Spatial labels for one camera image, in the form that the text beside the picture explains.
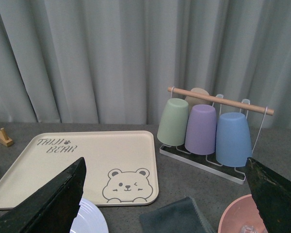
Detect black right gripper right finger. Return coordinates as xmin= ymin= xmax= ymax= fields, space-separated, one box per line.
xmin=245 ymin=157 xmax=291 ymax=233

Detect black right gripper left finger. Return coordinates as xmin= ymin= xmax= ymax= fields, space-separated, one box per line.
xmin=0 ymin=157 xmax=86 ymax=233

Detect white lavender plate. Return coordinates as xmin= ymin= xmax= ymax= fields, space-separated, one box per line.
xmin=70 ymin=198 xmax=109 ymax=233

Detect pink bowl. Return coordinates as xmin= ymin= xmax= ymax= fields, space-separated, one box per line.
xmin=218 ymin=194 xmax=268 ymax=233

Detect blue plastic cup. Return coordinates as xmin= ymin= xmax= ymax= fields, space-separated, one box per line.
xmin=216 ymin=112 xmax=252 ymax=167

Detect cream bear serving tray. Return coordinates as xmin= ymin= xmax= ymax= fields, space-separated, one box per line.
xmin=0 ymin=131 xmax=159 ymax=210

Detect dark grey cloth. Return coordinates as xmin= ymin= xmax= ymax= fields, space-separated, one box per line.
xmin=139 ymin=197 xmax=216 ymax=233

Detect purple plastic cup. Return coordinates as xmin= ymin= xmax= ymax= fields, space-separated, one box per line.
xmin=185 ymin=104 xmax=217 ymax=155

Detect green plastic cup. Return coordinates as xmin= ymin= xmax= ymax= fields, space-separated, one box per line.
xmin=157 ymin=98 xmax=189 ymax=146

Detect beige plastic cup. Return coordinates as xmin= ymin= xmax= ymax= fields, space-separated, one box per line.
xmin=184 ymin=87 xmax=213 ymax=112

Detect grey curtain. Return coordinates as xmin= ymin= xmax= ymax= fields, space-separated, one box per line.
xmin=0 ymin=0 xmax=291 ymax=128

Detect white wire cup rack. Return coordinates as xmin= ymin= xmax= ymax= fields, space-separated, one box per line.
xmin=160 ymin=87 xmax=274 ymax=184

